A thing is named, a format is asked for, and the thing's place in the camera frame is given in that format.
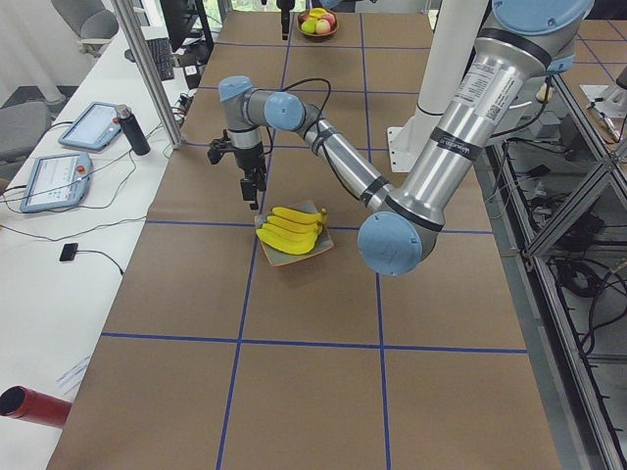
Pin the black water bottle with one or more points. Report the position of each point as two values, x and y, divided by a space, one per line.
131 129

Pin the green apple in basket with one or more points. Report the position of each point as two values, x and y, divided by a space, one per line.
308 26

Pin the brown fruit basket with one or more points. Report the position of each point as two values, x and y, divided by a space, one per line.
303 17

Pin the black keyboard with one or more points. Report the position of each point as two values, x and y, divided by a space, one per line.
160 52

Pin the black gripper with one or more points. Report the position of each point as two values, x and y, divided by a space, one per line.
248 159
283 20

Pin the aluminium frame post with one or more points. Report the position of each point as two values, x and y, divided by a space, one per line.
137 44

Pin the yellow banana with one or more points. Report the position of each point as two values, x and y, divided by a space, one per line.
289 235
301 217
286 246
294 226

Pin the banana in basket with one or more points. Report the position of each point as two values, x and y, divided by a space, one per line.
316 12

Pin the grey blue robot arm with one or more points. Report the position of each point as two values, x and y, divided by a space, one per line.
483 56

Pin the black computer monitor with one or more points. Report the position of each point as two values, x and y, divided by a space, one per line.
180 17

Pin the lower teach pendant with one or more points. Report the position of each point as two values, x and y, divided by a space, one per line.
57 182

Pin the small black puck device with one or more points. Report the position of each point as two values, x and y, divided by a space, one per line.
68 252

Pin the red yellow apple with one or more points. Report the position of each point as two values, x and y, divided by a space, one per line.
326 24

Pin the upper teach pendant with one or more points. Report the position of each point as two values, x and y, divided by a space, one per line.
94 129

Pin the grey office chair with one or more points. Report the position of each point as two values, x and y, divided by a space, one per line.
93 24

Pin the red cylinder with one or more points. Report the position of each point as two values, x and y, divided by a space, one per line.
28 405

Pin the teach pendant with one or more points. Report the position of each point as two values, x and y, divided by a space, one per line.
57 182
94 129

